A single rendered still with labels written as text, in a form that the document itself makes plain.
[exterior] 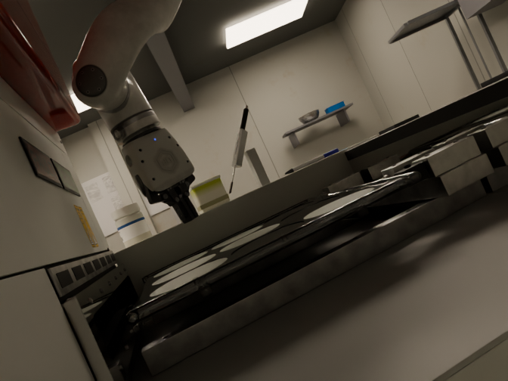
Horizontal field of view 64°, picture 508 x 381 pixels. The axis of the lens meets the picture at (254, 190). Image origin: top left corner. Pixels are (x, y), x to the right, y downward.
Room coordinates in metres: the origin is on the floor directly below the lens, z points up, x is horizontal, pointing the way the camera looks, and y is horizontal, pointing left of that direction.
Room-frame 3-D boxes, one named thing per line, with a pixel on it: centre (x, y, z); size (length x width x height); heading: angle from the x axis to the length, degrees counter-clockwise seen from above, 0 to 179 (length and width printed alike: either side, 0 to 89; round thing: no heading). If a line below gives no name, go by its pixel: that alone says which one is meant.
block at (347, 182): (0.86, -0.18, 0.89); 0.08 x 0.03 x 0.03; 104
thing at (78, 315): (0.56, 0.24, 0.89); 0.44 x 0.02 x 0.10; 14
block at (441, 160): (0.55, -0.26, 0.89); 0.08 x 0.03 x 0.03; 104
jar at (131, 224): (1.01, 0.31, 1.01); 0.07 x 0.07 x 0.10
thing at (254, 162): (0.89, -0.01, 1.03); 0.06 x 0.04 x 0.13; 104
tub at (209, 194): (0.97, 0.10, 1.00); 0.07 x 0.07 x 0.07; 15
